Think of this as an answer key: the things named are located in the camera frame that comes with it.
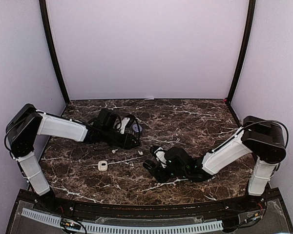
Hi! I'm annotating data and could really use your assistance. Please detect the grey slotted cable duct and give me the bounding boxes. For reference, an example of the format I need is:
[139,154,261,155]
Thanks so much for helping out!
[21,208,223,234]

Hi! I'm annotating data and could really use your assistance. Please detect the circuit board with wires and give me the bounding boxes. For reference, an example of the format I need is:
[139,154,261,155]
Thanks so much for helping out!
[60,218,81,231]
[244,212,262,224]

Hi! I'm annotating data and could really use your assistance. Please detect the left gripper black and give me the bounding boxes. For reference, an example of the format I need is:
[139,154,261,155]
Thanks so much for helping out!
[101,127,141,150]

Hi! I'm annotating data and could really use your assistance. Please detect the right circuit board with wires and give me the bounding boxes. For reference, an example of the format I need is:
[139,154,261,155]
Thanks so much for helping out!
[244,212,262,224]

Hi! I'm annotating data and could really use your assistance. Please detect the beige earbud charging case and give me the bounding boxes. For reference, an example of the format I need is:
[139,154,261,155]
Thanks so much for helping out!
[98,160,108,172]

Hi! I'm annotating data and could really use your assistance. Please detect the black front table rail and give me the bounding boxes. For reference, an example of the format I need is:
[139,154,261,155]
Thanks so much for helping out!
[45,197,250,219]

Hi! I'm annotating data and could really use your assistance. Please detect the black frame post right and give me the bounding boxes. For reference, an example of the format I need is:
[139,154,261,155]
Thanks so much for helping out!
[226,0,256,106]

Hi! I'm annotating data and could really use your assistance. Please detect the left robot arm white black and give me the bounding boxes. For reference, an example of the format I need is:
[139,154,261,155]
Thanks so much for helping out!
[4,103,141,213]

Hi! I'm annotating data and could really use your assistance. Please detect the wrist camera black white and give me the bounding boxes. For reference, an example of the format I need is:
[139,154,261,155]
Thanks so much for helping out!
[149,145,168,169]
[115,115,138,134]

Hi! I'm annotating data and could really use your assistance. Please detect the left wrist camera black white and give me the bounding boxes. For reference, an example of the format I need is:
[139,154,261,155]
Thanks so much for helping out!
[115,115,138,134]

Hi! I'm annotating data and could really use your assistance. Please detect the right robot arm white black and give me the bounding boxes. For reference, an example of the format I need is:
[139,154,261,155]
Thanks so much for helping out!
[143,116,289,212]

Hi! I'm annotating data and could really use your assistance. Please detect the black frame post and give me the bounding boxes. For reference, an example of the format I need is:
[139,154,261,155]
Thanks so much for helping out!
[226,0,256,106]
[39,0,70,105]

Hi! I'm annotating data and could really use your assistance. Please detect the black frame post left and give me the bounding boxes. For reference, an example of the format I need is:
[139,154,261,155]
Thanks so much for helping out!
[39,0,70,105]

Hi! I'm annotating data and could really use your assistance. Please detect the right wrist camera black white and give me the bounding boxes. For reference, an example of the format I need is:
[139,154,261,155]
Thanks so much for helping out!
[149,145,168,169]

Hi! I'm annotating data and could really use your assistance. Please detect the left circuit board with wires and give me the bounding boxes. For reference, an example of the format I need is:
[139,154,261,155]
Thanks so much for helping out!
[60,218,81,231]

